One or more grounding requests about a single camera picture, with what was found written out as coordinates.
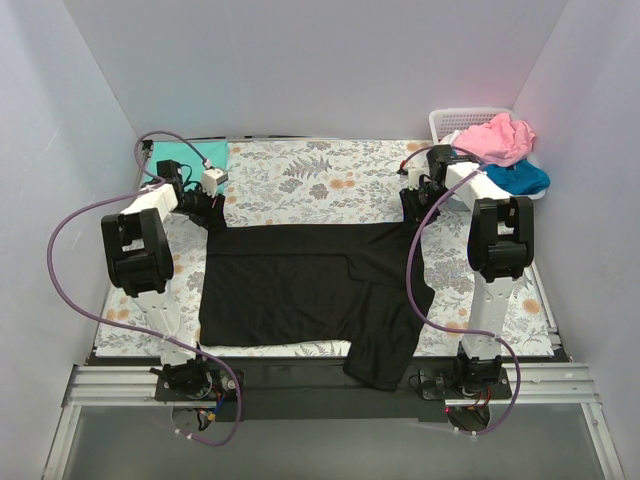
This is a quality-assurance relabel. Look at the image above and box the black t shirt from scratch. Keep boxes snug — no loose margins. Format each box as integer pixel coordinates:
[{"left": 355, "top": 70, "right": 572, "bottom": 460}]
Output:
[{"left": 199, "top": 223, "right": 435, "bottom": 390}]

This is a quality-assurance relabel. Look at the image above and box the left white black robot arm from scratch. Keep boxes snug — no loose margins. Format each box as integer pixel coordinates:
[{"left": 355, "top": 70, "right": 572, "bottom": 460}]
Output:
[{"left": 101, "top": 160, "right": 228, "bottom": 400}]

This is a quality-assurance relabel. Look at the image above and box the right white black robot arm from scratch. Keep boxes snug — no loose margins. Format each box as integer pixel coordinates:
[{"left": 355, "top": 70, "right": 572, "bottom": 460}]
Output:
[{"left": 398, "top": 144, "right": 534, "bottom": 402}]

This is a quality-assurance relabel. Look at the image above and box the white garment in basket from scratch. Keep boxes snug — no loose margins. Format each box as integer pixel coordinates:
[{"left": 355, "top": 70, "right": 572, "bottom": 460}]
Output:
[{"left": 439, "top": 130, "right": 461, "bottom": 147}]

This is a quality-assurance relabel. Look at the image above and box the folded teal t shirt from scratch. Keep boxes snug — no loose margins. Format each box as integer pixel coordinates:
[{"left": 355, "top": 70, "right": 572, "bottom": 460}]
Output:
[{"left": 143, "top": 141, "right": 230, "bottom": 187}]

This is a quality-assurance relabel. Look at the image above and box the white plastic basket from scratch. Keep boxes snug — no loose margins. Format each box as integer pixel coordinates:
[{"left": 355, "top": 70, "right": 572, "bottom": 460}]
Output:
[{"left": 429, "top": 107, "right": 548, "bottom": 209}]

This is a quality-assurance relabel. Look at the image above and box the pink t shirt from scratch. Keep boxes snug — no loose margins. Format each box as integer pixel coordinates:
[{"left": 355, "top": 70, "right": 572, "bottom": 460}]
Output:
[{"left": 453, "top": 112, "right": 536, "bottom": 167}]

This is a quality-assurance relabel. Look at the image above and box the blue t shirt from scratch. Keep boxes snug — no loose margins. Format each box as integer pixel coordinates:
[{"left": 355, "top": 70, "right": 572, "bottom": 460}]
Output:
[{"left": 485, "top": 159, "right": 550, "bottom": 195}]

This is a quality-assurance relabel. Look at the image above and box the floral table cloth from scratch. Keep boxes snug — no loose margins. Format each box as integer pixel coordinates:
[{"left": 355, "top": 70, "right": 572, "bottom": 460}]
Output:
[{"left": 94, "top": 140, "right": 556, "bottom": 359}]

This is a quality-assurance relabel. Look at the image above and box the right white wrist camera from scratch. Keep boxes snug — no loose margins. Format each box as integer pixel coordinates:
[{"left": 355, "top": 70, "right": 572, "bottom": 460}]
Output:
[{"left": 397, "top": 162, "right": 425, "bottom": 190}]

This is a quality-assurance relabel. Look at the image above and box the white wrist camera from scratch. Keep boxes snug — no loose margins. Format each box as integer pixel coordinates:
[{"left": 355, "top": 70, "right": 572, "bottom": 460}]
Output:
[
  {"left": 200, "top": 160, "right": 228, "bottom": 197},
  {"left": 397, "top": 162, "right": 425, "bottom": 190}
]

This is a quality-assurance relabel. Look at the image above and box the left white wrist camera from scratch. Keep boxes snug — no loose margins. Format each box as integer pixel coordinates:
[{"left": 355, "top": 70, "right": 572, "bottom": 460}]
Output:
[{"left": 200, "top": 160, "right": 228, "bottom": 197}]

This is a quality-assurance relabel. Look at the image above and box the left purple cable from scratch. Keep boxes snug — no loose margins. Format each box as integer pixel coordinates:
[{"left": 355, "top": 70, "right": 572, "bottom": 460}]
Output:
[{"left": 45, "top": 130, "right": 246, "bottom": 447}]

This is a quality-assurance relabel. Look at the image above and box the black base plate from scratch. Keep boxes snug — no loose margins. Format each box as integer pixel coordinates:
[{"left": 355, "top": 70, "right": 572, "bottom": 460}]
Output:
[{"left": 150, "top": 357, "right": 514, "bottom": 423}]

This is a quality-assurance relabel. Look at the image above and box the aluminium frame rail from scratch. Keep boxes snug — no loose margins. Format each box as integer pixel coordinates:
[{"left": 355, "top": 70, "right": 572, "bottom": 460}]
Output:
[{"left": 43, "top": 360, "right": 625, "bottom": 479}]

